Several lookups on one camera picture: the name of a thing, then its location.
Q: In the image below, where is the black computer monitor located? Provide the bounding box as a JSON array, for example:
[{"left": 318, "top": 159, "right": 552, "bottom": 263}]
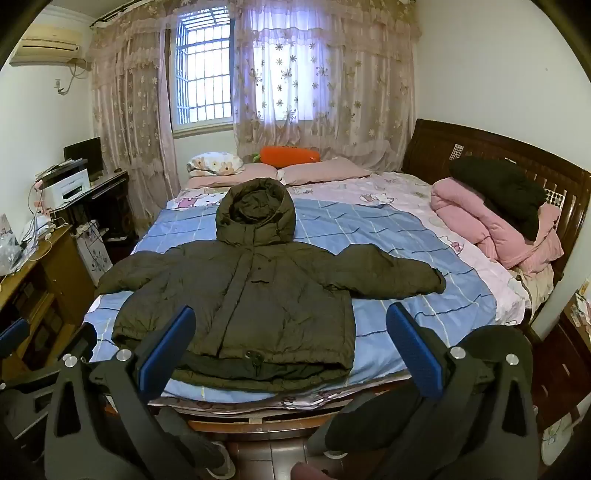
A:
[{"left": 63, "top": 137, "right": 105, "bottom": 183}]

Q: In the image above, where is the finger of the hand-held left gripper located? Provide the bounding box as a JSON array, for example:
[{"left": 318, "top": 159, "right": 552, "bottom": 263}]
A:
[
  {"left": 0, "top": 318, "right": 31, "bottom": 357},
  {"left": 59, "top": 322, "right": 99, "bottom": 366}
]

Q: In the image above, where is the white printed bag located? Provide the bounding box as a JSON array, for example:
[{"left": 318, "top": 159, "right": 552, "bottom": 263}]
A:
[{"left": 540, "top": 410, "right": 579, "bottom": 468}]

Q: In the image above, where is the dark wooden bed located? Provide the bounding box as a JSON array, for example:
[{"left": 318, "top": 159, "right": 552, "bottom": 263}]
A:
[{"left": 105, "top": 119, "right": 591, "bottom": 440}]

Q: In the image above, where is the beige cloth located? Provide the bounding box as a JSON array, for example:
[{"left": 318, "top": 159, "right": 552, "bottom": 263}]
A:
[{"left": 510, "top": 263, "right": 555, "bottom": 319}]

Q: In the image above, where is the white flower print box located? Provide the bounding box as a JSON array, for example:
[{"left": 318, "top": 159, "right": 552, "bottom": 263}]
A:
[{"left": 74, "top": 220, "right": 114, "bottom": 283}]

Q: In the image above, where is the pink cartoon print bed sheet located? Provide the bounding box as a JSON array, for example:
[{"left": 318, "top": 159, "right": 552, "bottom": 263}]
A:
[{"left": 99, "top": 171, "right": 532, "bottom": 412}]

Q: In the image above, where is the white wall air conditioner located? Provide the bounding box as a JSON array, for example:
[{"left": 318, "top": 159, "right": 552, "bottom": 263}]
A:
[{"left": 9, "top": 25, "right": 88, "bottom": 66}]

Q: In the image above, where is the barred window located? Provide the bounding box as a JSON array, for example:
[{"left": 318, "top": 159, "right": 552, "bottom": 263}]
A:
[{"left": 172, "top": 4, "right": 237, "bottom": 137}]

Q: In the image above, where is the curtain rod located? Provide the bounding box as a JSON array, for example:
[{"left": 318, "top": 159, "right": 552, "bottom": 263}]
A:
[{"left": 90, "top": 0, "right": 155, "bottom": 29}]

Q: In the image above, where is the blue checked blanket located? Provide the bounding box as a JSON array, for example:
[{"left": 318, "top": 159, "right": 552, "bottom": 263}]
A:
[{"left": 88, "top": 196, "right": 509, "bottom": 402}]

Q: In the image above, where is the person's left leg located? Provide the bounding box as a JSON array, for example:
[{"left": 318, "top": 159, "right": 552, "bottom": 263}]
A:
[{"left": 159, "top": 405, "right": 238, "bottom": 480}]

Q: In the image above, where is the white printer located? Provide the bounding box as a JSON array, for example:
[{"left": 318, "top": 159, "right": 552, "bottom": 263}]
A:
[{"left": 42, "top": 168, "right": 91, "bottom": 208}]

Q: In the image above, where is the pink folded blanket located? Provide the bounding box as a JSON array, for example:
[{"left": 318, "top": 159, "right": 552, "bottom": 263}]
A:
[{"left": 185, "top": 166, "right": 283, "bottom": 189}]

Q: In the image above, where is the light wooden cabinet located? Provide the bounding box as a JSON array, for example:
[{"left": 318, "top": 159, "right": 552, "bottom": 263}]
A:
[{"left": 0, "top": 224, "right": 99, "bottom": 384}]

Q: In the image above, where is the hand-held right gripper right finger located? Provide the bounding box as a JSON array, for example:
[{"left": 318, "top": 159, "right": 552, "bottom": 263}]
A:
[{"left": 385, "top": 302, "right": 541, "bottom": 480}]

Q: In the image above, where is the clear plastic bag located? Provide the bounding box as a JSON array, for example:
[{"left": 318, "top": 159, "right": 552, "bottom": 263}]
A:
[{"left": 0, "top": 215, "right": 29, "bottom": 274}]

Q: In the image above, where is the olive green hooded jacket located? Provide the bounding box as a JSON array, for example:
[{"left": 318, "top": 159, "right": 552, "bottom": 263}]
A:
[{"left": 95, "top": 178, "right": 448, "bottom": 394}]

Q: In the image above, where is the dark wooden nightstand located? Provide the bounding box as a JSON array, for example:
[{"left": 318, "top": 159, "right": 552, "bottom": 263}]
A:
[{"left": 531, "top": 295, "right": 591, "bottom": 435}]

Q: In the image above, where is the folded pink quilt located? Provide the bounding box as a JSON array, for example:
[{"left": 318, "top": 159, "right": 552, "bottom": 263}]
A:
[{"left": 430, "top": 178, "right": 565, "bottom": 271}]

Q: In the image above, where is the air conditioner cable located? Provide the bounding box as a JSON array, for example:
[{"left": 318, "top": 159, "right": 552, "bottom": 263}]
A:
[{"left": 54, "top": 58, "right": 91, "bottom": 96}]

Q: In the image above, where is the pink pillow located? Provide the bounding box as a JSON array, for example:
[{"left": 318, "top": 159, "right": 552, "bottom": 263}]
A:
[{"left": 277, "top": 157, "right": 373, "bottom": 186}]

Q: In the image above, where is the pink lace flower curtain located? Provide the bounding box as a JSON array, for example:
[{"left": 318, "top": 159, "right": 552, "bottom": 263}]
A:
[
  {"left": 231, "top": 0, "right": 423, "bottom": 174},
  {"left": 88, "top": 4, "right": 183, "bottom": 232}
]

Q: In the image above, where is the floral print pillow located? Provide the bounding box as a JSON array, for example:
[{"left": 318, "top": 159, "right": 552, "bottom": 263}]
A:
[{"left": 187, "top": 151, "right": 245, "bottom": 178}]

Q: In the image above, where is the orange carrot plush pillow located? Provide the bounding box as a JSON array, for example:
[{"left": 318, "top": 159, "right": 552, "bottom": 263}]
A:
[{"left": 252, "top": 146, "right": 322, "bottom": 168}]

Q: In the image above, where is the dark wooden tv stand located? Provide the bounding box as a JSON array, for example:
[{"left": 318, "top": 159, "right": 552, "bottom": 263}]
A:
[{"left": 55, "top": 170, "right": 133, "bottom": 241}]

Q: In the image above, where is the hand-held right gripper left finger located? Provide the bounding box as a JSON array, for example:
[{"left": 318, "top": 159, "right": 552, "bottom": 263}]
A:
[{"left": 44, "top": 305, "right": 197, "bottom": 480}]

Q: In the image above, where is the black garment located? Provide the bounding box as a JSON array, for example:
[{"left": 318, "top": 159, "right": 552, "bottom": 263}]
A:
[{"left": 449, "top": 156, "right": 548, "bottom": 241}]

